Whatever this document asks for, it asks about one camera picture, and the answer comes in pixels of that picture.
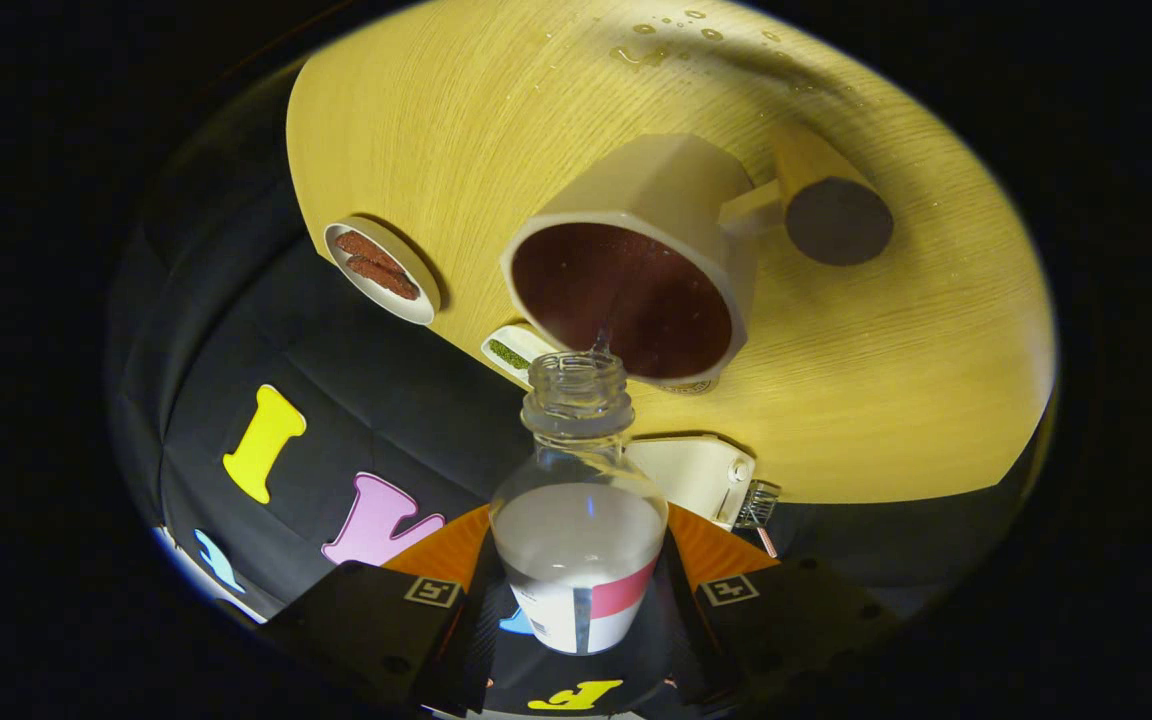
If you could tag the white toaster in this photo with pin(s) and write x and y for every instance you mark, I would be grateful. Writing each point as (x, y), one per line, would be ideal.
(686, 475)

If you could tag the wooden table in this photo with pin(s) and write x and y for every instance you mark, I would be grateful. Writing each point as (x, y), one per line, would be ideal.
(416, 130)

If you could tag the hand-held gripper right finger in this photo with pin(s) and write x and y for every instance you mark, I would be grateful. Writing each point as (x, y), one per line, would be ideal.
(681, 640)

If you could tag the white divided bean dish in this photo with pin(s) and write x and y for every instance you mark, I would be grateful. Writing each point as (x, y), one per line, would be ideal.
(528, 345)

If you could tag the pink striped straw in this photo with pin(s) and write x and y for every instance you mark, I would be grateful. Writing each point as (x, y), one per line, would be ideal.
(766, 542)

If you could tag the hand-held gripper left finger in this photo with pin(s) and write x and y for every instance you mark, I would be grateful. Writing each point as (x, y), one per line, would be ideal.
(471, 640)

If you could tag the clear juice bottle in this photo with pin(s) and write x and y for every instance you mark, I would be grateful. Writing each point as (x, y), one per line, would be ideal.
(576, 560)

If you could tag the white round plate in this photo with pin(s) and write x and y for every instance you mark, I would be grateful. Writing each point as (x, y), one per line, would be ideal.
(416, 305)

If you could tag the red meat piece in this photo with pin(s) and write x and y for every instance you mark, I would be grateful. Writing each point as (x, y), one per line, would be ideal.
(386, 278)
(366, 250)

